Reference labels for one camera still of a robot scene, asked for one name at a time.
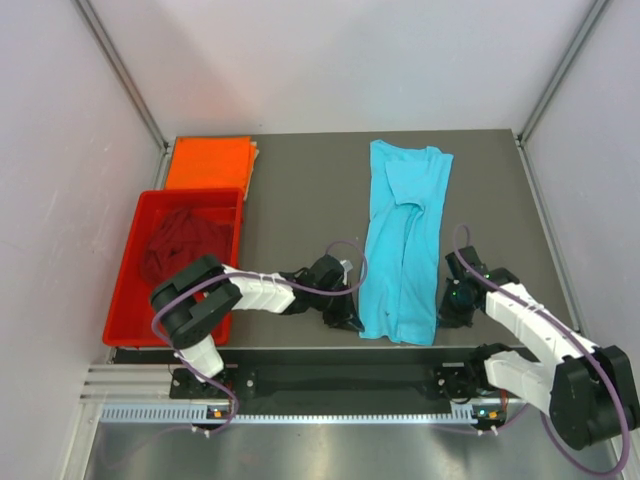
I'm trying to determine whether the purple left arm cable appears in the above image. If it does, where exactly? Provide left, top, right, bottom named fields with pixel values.
left=152, top=238, right=370, bottom=441

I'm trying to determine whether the aluminium front frame rail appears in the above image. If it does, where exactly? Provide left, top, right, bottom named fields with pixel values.
left=79, top=362, right=626, bottom=406

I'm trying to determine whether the light blue t shirt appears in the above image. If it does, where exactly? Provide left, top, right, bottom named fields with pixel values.
left=358, top=140, right=454, bottom=346

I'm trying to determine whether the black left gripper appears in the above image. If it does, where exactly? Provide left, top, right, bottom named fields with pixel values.
left=311, top=281, right=362, bottom=333

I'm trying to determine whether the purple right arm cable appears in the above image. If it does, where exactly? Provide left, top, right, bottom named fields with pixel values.
left=452, top=223, right=631, bottom=476

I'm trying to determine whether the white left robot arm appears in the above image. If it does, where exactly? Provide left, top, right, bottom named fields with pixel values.
left=150, top=254, right=364, bottom=397

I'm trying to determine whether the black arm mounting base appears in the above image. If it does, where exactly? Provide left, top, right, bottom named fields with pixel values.
left=169, top=347, right=499, bottom=416

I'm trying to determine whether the slotted grey cable duct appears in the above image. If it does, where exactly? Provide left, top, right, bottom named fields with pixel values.
left=100, top=404, right=505, bottom=425

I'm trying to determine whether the folded orange t shirt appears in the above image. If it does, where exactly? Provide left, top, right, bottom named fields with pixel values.
left=165, top=137, right=259, bottom=198

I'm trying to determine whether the red plastic bin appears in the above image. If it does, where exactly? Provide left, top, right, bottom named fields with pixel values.
left=103, top=189, right=244, bottom=348

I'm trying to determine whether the right aluminium frame post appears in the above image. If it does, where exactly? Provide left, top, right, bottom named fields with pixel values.
left=515, top=0, right=612, bottom=148

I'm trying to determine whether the dark red t shirt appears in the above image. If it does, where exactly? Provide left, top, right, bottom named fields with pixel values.
left=139, top=209, right=233, bottom=287

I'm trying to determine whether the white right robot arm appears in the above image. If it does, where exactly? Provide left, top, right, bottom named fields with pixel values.
left=439, top=246, right=639, bottom=450

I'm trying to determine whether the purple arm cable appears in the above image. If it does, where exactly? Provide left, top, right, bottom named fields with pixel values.
left=452, top=223, right=631, bottom=476
left=152, top=238, right=370, bottom=441

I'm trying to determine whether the aluminium frame post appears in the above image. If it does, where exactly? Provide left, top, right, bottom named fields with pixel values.
left=515, top=0, right=612, bottom=148
left=71, top=0, right=169, bottom=151

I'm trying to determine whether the left aluminium frame post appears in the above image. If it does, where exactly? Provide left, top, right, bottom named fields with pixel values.
left=71, top=0, right=169, bottom=151

